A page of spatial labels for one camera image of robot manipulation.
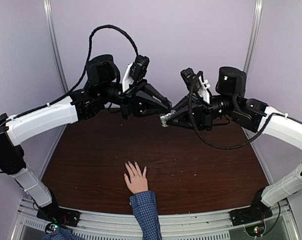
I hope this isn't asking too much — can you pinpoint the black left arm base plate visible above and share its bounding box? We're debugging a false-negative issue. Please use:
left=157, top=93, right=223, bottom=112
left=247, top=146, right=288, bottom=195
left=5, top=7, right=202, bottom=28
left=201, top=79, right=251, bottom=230
left=36, top=208, right=81, bottom=227

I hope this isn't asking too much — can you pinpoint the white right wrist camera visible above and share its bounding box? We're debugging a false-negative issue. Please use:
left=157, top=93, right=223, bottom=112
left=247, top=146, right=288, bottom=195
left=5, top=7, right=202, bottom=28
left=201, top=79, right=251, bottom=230
left=180, top=67, right=212, bottom=104

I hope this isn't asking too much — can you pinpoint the clear nail polish bottle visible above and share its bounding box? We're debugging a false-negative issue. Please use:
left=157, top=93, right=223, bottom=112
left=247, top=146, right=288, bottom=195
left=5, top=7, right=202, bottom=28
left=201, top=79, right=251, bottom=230
left=160, top=110, right=176, bottom=128

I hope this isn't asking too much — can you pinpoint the blue checkered shirt sleeve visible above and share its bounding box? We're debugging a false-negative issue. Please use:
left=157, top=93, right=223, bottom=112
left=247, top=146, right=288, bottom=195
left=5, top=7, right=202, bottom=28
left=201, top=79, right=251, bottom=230
left=130, top=191, right=162, bottom=240

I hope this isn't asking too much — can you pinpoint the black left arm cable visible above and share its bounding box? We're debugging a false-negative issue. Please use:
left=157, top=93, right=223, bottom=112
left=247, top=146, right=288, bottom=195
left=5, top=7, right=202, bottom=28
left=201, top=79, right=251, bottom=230
left=45, top=24, right=139, bottom=108

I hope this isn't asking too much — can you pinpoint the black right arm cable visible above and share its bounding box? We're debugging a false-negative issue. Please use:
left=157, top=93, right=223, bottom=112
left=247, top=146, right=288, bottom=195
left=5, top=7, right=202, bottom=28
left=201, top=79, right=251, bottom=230
left=187, top=71, right=271, bottom=150

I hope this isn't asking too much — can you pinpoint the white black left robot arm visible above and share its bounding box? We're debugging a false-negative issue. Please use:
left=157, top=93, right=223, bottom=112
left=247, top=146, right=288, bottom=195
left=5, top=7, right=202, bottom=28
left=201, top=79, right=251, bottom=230
left=0, top=54, right=171, bottom=222

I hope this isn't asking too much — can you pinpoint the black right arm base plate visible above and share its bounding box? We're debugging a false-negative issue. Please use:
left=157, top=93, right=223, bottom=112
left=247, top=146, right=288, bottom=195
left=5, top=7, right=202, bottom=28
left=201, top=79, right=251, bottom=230
left=230, top=206, right=273, bottom=226

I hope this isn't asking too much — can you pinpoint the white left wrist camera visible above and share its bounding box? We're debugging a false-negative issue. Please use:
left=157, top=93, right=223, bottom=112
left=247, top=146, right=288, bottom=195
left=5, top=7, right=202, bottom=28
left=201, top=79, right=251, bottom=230
left=122, top=55, right=150, bottom=92

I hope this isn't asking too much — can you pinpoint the left aluminium frame post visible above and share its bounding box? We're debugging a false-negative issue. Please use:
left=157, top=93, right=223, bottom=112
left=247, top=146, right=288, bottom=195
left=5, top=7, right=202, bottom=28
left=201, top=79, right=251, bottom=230
left=42, top=0, right=75, bottom=112

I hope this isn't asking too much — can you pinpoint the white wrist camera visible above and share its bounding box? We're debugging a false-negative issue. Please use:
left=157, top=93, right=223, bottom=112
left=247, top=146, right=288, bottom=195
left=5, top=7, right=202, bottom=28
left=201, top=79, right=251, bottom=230
left=122, top=55, right=150, bottom=92
left=180, top=67, right=212, bottom=104

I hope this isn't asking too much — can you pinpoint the right aluminium frame post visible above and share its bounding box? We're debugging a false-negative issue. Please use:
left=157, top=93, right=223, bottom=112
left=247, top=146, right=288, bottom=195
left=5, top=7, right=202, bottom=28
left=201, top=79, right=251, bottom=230
left=243, top=0, right=264, bottom=76

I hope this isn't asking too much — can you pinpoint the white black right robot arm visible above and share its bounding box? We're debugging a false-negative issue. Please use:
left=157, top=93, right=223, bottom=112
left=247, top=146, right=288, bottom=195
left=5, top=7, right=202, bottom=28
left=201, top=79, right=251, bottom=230
left=160, top=66, right=302, bottom=221

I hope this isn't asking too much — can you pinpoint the aluminium frame post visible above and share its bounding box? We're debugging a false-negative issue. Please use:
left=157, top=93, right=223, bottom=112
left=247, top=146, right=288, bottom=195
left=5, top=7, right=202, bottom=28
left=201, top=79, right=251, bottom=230
left=243, top=0, right=264, bottom=76
left=42, top=0, right=75, bottom=112

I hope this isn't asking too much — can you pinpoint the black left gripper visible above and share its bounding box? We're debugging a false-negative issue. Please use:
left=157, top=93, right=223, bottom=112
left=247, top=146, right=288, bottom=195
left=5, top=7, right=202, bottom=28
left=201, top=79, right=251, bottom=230
left=99, top=79, right=172, bottom=121

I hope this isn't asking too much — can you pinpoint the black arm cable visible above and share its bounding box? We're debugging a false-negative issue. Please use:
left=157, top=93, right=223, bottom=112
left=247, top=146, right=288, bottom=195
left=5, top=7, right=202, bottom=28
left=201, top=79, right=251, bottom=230
left=45, top=24, right=139, bottom=108
left=187, top=71, right=271, bottom=150

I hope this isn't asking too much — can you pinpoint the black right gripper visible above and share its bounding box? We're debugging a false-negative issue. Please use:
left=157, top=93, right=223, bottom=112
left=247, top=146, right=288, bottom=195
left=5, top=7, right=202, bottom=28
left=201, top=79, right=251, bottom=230
left=163, top=91, right=238, bottom=131

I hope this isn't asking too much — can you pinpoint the mannequin hand with painted nails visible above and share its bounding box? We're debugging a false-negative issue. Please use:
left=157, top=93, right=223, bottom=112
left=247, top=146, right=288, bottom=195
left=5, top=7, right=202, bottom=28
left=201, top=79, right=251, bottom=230
left=123, top=161, right=149, bottom=195

